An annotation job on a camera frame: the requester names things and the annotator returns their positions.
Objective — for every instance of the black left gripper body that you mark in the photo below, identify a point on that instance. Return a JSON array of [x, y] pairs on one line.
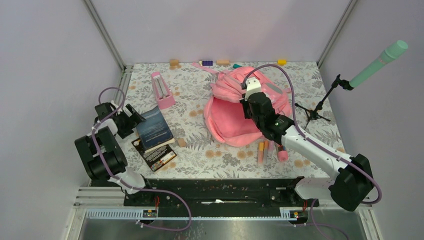
[[126, 123]]

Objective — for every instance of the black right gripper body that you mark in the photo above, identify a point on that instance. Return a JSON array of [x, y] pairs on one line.
[[248, 113]]

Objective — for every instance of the blue Nineteen Eighty-Four book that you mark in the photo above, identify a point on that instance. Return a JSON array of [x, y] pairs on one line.
[[153, 131]]

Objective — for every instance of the pink student backpack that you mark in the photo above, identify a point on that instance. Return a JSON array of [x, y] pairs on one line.
[[223, 113]]

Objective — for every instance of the black paperback book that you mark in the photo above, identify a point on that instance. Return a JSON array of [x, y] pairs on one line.
[[157, 158]]

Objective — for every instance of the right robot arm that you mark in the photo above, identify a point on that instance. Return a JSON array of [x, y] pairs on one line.
[[350, 177]]

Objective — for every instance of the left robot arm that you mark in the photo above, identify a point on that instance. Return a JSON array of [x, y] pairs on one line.
[[102, 157]]

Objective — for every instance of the pink metronome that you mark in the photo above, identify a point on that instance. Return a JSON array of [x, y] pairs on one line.
[[162, 93]]

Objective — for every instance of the floral patterned table mat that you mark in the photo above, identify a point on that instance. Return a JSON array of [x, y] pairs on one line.
[[203, 157]]

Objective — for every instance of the small wooden cube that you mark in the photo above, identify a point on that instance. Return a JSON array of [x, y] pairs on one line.
[[181, 143]]

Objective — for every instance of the yellow toy block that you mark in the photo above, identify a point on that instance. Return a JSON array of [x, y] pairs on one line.
[[282, 62]]

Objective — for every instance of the black microphone tripod stand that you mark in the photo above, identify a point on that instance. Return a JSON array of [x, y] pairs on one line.
[[313, 114]]

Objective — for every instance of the wooden block back centre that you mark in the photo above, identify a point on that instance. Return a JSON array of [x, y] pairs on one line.
[[223, 62]]

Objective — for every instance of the wooden block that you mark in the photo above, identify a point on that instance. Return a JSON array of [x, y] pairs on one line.
[[174, 62], [223, 62]]

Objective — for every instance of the wooden block back left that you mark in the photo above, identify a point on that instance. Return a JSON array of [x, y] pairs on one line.
[[174, 62]]

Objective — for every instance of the purple toy brick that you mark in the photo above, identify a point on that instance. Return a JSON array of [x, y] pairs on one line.
[[207, 63]]

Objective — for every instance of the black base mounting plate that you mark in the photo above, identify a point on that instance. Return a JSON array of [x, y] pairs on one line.
[[220, 197]]

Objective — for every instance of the mint green microphone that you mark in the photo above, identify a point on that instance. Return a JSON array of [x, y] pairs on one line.
[[388, 55]]

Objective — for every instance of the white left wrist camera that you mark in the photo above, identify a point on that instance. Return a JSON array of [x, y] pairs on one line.
[[116, 106]]

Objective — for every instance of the aluminium frame rail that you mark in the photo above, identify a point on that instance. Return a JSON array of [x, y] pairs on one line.
[[105, 110]]

